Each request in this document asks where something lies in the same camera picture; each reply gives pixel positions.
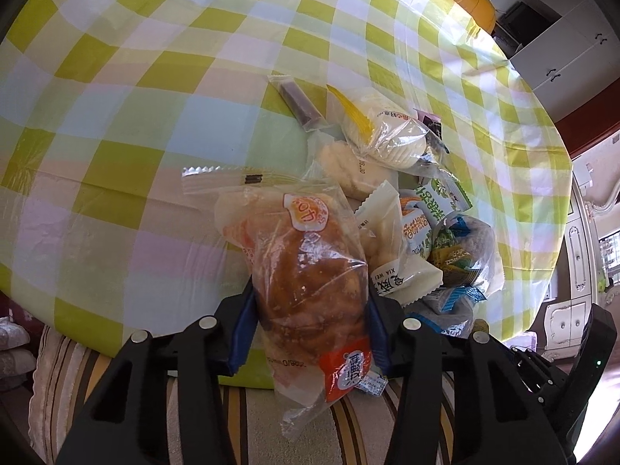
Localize pale round pastry packet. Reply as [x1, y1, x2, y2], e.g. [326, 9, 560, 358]
[307, 133, 403, 199]

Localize green checked tablecloth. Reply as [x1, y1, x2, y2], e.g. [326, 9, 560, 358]
[0, 0, 575, 391]

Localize white cake yellow stripe packet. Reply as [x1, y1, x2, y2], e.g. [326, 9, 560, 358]
[325, 83, 437, 172]

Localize green white snack packet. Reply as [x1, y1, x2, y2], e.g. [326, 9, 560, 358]
[417, 174, 473, 214]

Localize ornate white cabinet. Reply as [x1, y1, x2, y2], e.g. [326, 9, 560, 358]
[528, 160, 620, 354]

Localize brown bread clear packet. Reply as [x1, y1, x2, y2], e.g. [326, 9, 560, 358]
[181, 165, 388, 439]

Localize dark brown snack bar packet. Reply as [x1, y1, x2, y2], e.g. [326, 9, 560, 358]
[268, 74, 335, 131]

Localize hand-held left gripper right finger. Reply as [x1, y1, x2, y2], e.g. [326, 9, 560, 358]
[365, 291, 577, 465]

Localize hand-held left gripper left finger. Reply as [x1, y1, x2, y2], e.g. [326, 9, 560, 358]
[55, 278, 262, 465]

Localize black pink snack packet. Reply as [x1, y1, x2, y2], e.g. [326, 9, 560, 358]
[414, 109, 444, 156]

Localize blue snack packet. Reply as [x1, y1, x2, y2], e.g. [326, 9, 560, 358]
[404, 286, 487, 337]

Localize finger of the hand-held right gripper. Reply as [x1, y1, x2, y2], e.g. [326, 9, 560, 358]
[508, 346, 567, 398]

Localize clear bag green yellow packets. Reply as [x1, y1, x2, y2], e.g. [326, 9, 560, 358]
[429, 213, 505, 296]

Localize pale bar clear packet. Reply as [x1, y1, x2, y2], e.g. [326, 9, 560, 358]
[353, 180, 403, 265]

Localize white wall cabinet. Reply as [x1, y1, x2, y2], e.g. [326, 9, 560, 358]
[484, 0, 613, 117]

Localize white snack packet black print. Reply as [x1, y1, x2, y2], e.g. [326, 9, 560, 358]
[368, 252, 444, 308]

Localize orange white snack packet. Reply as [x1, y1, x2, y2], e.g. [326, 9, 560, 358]
[398, 189, 437, 262]

